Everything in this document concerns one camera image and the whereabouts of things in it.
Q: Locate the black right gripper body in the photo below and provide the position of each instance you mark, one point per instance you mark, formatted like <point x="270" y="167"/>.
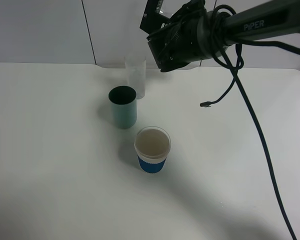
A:
<point x="190" y="35"/>

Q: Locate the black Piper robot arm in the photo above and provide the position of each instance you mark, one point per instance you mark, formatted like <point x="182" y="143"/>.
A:
<point x="258" y="26"/>

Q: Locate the teal green plastic cup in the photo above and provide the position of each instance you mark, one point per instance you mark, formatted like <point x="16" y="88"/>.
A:
<point x="123" y="102"/>

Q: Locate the white cup blue sleeve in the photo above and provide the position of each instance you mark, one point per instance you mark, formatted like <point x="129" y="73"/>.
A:
<point x="152" y="145"/>

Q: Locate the clear tall glass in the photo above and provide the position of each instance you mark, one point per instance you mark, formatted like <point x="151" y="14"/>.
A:
<point x="135" y="65"/>

